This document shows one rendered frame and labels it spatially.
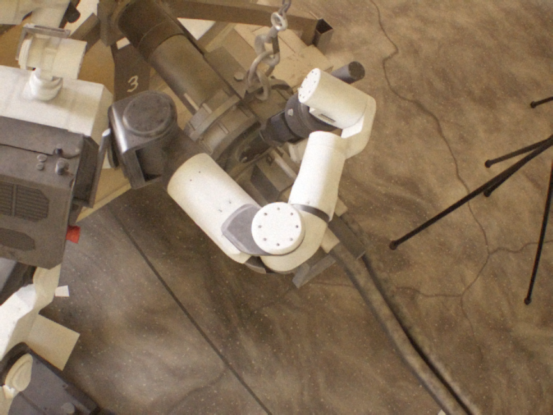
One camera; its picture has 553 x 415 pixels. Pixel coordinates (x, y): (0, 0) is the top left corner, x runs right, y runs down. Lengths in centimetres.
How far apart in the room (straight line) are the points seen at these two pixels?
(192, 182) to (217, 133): 33
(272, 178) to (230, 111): 17
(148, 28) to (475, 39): 205
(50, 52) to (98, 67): 152
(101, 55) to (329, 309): 124
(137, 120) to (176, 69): 48
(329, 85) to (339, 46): 188
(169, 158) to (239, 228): 17
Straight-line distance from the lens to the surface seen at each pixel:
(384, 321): 149
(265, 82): 138
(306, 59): 271
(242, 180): 158
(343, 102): 119
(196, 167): 114
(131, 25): 171
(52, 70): 116
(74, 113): 118
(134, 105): 116
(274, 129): 135
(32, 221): 114
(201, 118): 147
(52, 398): 210
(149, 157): 119
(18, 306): 158
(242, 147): 148
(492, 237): 280
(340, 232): 142
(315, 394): 235
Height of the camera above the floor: 223
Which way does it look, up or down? 61 degrees down
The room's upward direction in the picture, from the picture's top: 22 degrees clockwise
